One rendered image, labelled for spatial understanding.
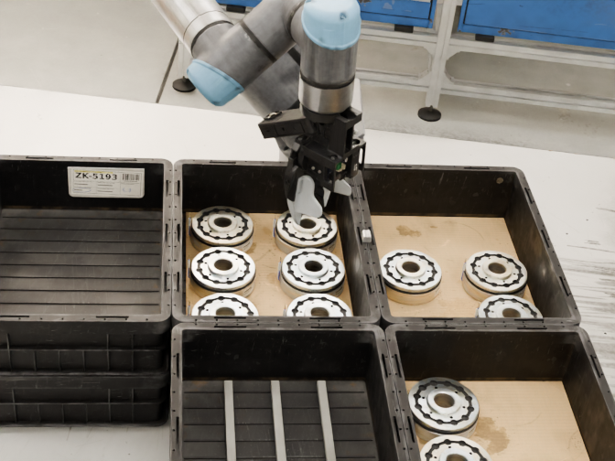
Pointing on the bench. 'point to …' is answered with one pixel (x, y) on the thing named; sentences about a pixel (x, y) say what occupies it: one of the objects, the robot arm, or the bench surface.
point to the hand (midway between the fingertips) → (307, 206)
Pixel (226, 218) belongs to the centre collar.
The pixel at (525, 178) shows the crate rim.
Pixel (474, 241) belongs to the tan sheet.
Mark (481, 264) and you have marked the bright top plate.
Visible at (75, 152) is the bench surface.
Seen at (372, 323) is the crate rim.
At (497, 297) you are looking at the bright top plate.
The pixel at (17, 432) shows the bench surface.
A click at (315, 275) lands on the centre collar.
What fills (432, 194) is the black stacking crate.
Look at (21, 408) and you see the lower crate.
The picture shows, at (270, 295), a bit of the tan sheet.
